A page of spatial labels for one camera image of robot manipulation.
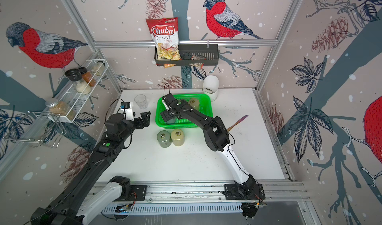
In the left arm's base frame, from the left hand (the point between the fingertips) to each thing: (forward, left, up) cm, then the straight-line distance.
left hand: (144, 109), depth 77 cm
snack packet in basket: (+34, -26, +9) cm, 44 cm away
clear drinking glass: (+25, +15, -22) cm, 37 cm away
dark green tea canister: (-9, -9, -17) cm, 21 cm away
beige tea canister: (+18, -26, -16) cm, 35 cm away
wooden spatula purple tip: (+11, -60, -27) cm, 66 cm away
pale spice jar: (+23, +30, +9) cm, 39 cm away
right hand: (+10, -8, -19) cm, 23 cm away
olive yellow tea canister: (-7, -16, -18) cm, 25 cm away
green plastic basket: (+21, -35, -22) cm, 46 cm away
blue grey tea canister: (+5, -11, -19) cm, 23 cm away
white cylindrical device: (+31, -38, -14) cm, 51 cm away
